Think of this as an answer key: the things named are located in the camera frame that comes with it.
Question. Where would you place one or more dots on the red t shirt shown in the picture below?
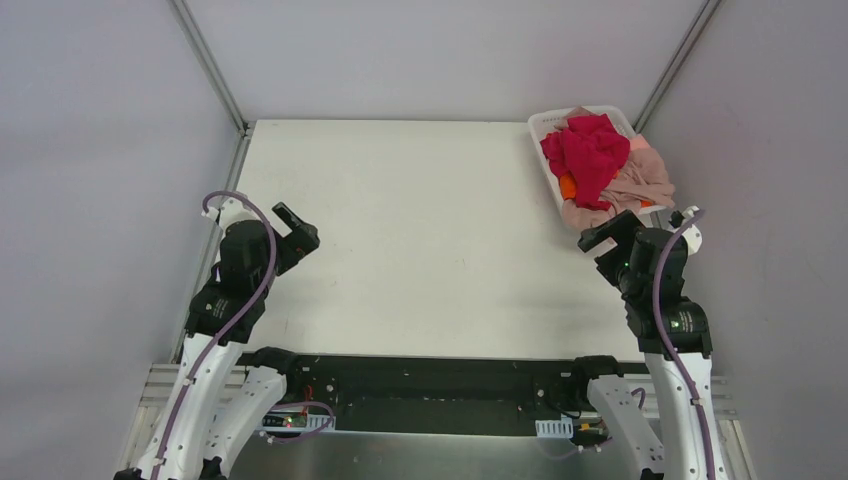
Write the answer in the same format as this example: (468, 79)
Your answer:
(589, 150)

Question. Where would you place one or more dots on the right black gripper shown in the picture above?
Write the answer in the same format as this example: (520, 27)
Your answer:
(607, 234)

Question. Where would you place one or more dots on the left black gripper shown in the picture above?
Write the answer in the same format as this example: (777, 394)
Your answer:
(296, 234)

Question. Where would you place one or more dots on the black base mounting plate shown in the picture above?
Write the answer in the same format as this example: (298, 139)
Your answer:
(415, 417)

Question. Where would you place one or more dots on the beige pink t shirt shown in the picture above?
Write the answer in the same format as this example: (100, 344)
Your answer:
(629, 189)

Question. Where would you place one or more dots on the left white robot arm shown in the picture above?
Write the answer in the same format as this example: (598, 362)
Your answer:
(194, 437)

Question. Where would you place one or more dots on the aluminium frame rail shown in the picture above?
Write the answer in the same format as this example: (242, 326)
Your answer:
(350, 382)

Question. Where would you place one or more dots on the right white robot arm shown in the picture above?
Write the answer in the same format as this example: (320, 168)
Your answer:
(646, 265)

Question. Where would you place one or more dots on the white plastic laundry basket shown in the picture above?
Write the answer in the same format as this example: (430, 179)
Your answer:
(550, 132)

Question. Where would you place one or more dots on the orange t shirt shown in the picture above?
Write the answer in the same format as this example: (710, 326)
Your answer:
(568, 186)

